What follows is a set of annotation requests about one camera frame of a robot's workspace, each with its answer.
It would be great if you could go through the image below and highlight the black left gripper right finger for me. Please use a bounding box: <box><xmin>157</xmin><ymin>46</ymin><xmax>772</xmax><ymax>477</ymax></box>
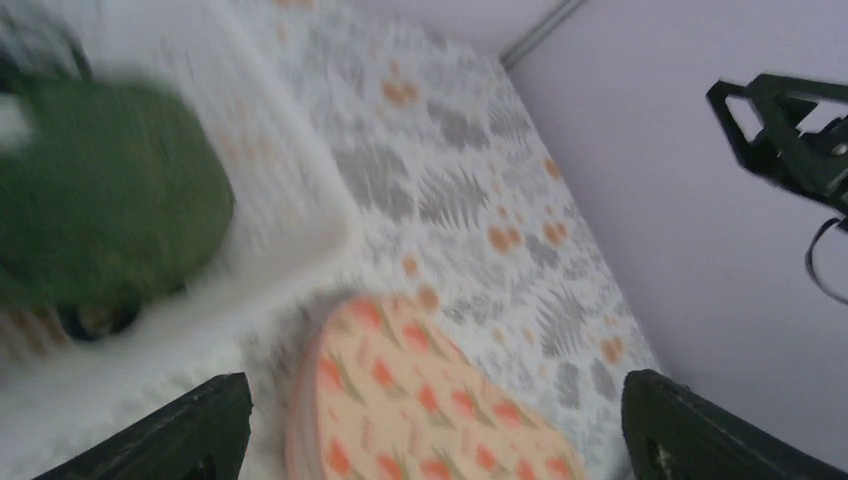
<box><xmin>622</xmin><ymin>369</ymin><xmax>847</xmax><ymax>479</ymax></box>

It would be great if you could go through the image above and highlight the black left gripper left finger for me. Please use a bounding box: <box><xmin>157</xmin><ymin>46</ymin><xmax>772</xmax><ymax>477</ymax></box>
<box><xmin>38</xmin><ymin>372</ymin><xmax>253</xmax><ymax>479</ymax></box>

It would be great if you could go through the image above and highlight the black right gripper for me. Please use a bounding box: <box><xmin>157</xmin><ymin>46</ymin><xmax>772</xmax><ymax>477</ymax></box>
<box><xmin>706</xmin><ymin>73</ymin><xmax>847</xmax><ymax>215</ymax></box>

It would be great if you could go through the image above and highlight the pink floral mesh laundry bag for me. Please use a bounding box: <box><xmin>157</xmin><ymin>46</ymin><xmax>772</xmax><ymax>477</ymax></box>
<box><xmin>285</xmin><ymin>294</ymin><xmax>587</xmax><ymax>479</ymax></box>

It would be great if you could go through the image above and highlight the green lace bra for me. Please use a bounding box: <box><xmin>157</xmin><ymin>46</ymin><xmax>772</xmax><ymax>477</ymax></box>
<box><xmin>1</xmin><ymin>79</ymin><xmax>235</xmax><ymax>307</ymax></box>

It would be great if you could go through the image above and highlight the white plastic laundry basket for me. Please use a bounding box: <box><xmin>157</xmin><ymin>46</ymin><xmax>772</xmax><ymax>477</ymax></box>
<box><xmin>1</xmin><ymin>1</ymin><xmax>362</xmax><ymax>479</ymax></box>

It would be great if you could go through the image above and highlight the navy blue bra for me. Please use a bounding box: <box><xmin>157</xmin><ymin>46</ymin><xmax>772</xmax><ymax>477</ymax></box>
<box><xmin>55</xmin><ymin>302</ymin><xmax>143</xmax><ymax>342</ymax></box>

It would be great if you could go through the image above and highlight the floral patterned tablecloth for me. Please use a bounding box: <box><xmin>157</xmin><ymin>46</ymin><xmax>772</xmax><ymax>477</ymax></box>
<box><xmin>252</xmin><ymin>1</ymin><xmax>657</xmax><ymax>479</ymax></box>

